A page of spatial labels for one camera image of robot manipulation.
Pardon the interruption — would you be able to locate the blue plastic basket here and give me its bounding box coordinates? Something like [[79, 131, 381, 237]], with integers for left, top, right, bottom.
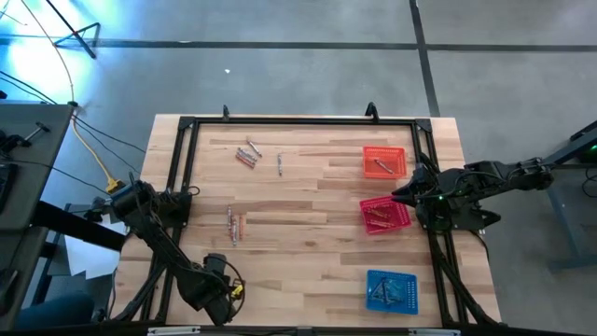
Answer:
[[365, 269, 420, 315]]

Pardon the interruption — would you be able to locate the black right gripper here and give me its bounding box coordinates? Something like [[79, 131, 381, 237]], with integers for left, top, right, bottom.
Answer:
[[391, 176, 442, 209]]

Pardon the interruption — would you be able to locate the black floor stand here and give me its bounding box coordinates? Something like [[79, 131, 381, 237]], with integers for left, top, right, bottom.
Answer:
[[45, 0, 103, 60]]

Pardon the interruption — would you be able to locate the white paper sheet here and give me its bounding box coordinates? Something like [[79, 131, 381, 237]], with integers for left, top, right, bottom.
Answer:
[[63, 218, 128, 281]]

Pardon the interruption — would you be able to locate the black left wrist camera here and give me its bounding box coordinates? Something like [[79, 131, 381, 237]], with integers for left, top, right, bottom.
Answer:
[[204, 253, 229, 275]]

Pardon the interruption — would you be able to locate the grey desk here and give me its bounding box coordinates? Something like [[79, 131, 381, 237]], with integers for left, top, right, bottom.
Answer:
[[0, 102, 77, 234]]

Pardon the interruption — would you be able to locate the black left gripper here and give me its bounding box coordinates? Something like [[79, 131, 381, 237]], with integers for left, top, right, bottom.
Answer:
[[190, 273, 237, 328]]

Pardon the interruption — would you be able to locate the dark blue chair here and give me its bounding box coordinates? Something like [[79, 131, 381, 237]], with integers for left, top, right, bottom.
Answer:
[[12, 291, 96, 331]]

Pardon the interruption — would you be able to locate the red plastic basket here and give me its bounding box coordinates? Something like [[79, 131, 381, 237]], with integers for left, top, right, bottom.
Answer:
[[358, 195, 413, 236]]

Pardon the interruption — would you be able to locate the orange plastic basket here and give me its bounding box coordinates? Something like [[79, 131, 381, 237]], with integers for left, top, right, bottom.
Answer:
[[362, 145, 409, 180]]

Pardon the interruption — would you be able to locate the yellow cable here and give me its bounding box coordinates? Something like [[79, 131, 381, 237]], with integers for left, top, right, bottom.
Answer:
[[18, 0, 118, 186]]

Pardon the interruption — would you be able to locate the black desk beam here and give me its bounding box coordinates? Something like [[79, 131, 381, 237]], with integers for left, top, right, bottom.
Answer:
[[31, 199, 128, 253]]

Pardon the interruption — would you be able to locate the black aluminium table frame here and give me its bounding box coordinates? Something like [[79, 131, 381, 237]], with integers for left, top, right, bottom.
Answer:
[[106, 115, 503, 328]]

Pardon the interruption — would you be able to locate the black screw clamp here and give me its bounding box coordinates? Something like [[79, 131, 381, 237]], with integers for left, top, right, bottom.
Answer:
[[21, 121, 51, 144]]

